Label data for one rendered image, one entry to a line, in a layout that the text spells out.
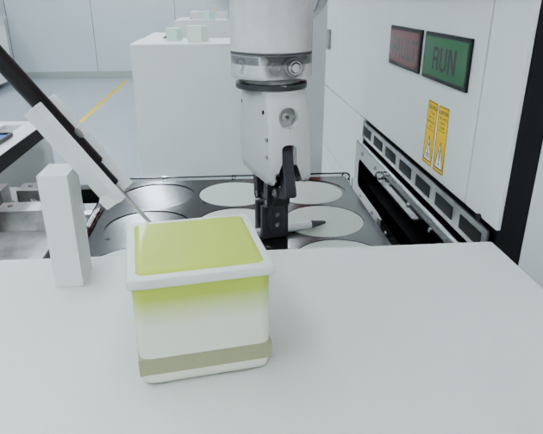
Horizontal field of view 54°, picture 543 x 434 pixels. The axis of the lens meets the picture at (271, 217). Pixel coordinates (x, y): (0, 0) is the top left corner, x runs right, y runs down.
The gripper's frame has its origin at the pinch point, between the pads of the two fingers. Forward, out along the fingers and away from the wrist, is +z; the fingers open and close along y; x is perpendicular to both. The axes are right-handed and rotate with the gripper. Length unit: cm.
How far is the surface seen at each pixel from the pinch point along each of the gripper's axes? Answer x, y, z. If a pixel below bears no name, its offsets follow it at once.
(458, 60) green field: -14.8, -10.8, -18.0
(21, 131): 27.5, 39.0, -3.8
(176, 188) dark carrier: 7.0, 20.6, 2.3
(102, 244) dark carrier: 18.8, 4.5, 2.2
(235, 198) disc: 0.2, 13.1, 2.3
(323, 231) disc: -6.2, -1.3, 2.3
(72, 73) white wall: 2, 826, 85
